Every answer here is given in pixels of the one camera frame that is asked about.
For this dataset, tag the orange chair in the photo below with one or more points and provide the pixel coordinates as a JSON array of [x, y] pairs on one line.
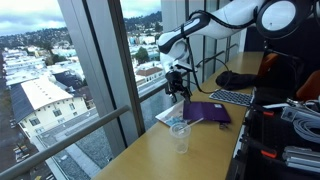
[[310, 88], [268, 65]]

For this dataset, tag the white paper sheet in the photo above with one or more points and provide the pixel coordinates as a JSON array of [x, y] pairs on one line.
[[170, 116]]

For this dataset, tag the clear plastic cup with lid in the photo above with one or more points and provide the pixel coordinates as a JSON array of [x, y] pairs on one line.
[[180, 140]]

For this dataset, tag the black fabric bag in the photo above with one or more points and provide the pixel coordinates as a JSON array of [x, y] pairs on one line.
[[236, 80]]

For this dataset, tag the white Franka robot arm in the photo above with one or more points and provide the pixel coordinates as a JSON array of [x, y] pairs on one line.
[[226, 20]]

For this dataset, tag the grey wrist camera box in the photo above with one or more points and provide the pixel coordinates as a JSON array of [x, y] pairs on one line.
[[183, 65]]

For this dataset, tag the short aluminium extrusion bar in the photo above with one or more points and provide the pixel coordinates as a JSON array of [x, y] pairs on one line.
[[300, 156]]

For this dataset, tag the clear plastic straw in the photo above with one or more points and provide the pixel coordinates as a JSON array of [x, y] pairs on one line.
[[190, 125]]

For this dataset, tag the black metal binder clip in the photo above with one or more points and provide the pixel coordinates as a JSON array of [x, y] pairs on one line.
[[224, 126]]

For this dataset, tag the grey metal window handrail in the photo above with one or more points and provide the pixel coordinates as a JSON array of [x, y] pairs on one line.
[[66, 141]]

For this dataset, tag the purple cloth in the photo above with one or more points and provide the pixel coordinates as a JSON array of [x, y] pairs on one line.
[[206, 111]]

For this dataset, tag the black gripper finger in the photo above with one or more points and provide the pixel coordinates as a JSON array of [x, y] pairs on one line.
[[186, 95], [172, 95]]

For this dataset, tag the black computer keyboard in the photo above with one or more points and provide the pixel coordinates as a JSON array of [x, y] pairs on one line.
[[231, 97]]

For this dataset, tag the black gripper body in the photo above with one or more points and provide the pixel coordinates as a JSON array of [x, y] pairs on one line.
[[174, 79]]

